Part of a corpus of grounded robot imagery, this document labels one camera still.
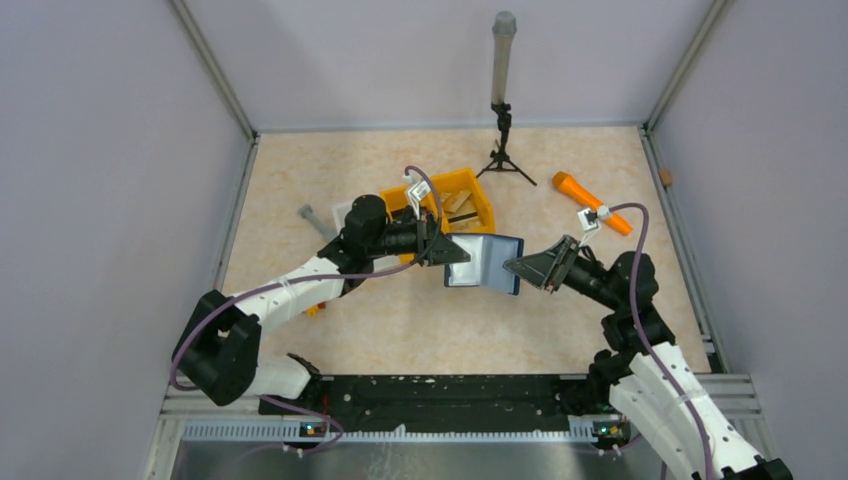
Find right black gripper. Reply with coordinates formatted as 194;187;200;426
504;234;623;311

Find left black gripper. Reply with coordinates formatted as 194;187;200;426
367;208;469;265

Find blue leather card holder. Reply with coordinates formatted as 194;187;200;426
444;233;524;296

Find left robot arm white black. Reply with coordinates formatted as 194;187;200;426
170;194;471;414

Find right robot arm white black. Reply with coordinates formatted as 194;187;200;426
504;236;792;479

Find wooden blocks in bin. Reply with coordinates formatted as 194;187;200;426
442;189;481;231

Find yellow plastic bin right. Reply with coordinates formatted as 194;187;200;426
431;168;496;233

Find yellow plastic bin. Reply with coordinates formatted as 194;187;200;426
431;168;496;233
379;186;424;225

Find yellow plastic bin left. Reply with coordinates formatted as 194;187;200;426
379;186;424;225

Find black tripod stand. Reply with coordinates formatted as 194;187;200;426
476;102;538;186

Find white plastic bin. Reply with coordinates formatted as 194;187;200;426
331;200;353;232

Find grey plastic bolt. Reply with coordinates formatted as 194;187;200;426
298;204;337;242

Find small orange red toy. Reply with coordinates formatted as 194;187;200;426
304;302;327;317

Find grey microphone on stand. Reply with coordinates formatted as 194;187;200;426
490;11;517;105

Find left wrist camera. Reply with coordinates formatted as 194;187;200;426
404;175;432;219

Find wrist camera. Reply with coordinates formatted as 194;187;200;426
577;204;611;247
404;175;432;219

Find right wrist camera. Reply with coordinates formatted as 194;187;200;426
577;204;611;247

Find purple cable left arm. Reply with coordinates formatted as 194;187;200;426
168;165;446;392

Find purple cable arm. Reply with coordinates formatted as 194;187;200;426
168;165;446;392
606;201;718;480

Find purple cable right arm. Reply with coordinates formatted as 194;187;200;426
606;201;718;480

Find small wooden piece on rail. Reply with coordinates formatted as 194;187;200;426
657;168;673;188

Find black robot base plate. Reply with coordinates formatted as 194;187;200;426
292;374;614;433

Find white cable duct strip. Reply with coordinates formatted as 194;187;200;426
182;420;597;443

